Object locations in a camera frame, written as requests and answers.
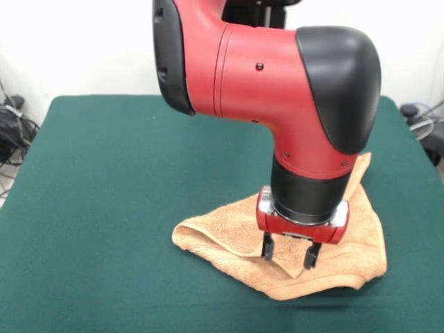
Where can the dark green table cloth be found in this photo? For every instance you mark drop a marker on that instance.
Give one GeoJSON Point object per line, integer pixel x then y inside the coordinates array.
{"type": "Point", "coordinates": [104, 208]}

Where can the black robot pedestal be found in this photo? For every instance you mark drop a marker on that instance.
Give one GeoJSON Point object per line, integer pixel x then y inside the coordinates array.
{"type": "Point", "coordinates": [256, 14]}

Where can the orange terry towel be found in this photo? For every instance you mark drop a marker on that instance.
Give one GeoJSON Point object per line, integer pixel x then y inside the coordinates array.
{"type": "Point", "coordinates": [225, 232]}

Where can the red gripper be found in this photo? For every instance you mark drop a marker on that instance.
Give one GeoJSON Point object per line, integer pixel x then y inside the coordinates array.
{"type": "Point", "coordinates": [295, 232]}

